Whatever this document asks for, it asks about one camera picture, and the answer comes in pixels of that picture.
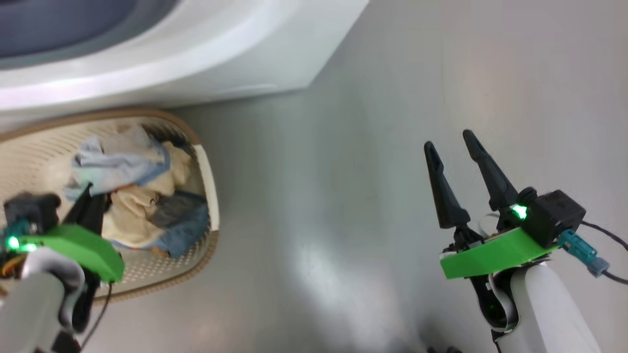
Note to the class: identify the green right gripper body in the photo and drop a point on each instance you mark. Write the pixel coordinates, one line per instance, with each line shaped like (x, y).
(490, 255)

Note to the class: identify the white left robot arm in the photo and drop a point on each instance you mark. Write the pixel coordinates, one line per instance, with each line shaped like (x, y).
(34, 309)

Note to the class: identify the teal left camera connector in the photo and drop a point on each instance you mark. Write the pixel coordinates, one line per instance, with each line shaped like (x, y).
(14, 230)

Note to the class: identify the pale blue white garment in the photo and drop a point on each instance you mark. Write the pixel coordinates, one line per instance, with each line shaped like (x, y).
(117, 164)

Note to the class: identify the cream perforated laundry basket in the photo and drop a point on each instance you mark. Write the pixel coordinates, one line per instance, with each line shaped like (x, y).
(196, 162)

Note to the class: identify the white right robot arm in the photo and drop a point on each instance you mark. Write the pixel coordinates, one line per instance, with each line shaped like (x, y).
(544, 314)

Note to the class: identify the cream garment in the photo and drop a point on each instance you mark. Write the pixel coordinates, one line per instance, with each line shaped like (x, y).
(137, 206)

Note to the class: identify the teal right camera connector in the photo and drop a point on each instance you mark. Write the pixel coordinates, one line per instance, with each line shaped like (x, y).
(581, 250)

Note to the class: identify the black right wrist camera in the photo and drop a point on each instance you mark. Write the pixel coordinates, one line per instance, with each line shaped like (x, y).
(557, 215)

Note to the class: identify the white washing machine body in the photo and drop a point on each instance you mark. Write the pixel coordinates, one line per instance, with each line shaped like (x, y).
(221, 44)

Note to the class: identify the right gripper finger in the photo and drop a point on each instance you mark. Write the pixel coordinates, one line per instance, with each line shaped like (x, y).
(446, 201)
(495, 184)

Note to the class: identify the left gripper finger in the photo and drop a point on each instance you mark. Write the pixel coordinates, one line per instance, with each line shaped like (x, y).
(79, 211)
(95, 213)

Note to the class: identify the teal camera connector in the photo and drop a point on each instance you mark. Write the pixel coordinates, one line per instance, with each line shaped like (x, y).
(581, 250)
(14, 230)

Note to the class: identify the blue bear print garment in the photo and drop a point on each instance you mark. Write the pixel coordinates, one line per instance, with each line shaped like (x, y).
(186, 230)

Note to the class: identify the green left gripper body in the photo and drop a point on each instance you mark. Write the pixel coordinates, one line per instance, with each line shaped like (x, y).
(83, 247)

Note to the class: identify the grey rubber door gasket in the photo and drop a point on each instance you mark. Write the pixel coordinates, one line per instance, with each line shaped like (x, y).
(59, 24)

